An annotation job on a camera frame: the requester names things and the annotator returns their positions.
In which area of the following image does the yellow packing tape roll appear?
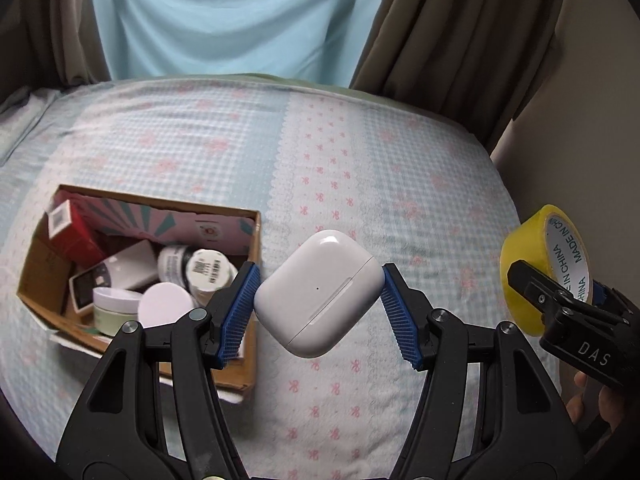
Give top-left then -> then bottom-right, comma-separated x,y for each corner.
500,205 -> 592,337

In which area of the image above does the white lid cream jar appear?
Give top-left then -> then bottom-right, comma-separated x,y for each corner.
137,282 -> 196,328

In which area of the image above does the black lid white jar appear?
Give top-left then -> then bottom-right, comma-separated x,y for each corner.
157,245 -> 195,288

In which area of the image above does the white earbuds case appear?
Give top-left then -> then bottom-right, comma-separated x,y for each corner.
254,230 -> 385,359

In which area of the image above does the person's right hand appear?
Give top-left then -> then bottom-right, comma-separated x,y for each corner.
566,386 -> 625,431

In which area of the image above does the green label cream jar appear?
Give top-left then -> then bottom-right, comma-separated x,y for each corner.
92,287 -> 142,337

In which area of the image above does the white digital device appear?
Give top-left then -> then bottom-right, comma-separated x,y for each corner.
68,261 -> 115,316

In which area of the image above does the white card packet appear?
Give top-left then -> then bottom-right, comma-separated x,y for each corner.
103,240 -> 158,290

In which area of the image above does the white pill bottle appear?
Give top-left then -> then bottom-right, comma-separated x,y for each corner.
186,249 -> 238,307

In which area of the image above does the brown cardboard box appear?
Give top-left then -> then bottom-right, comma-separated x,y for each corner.
15,183 -> 264,394

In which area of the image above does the checkered floral bed cover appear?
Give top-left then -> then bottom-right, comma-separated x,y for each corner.
1,78 -> 518,479

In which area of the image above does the red white small box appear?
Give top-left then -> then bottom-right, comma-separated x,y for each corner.
48,200 -> 107,269

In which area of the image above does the brown curtain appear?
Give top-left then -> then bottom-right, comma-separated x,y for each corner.
350,0 -> 563,151
1,0 -> 111,99

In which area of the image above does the light blue curtain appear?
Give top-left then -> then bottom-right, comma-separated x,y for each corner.
92,0 -> 382,87

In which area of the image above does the brown left curtain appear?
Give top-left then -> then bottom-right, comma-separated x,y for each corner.
1,0 -> 111,99

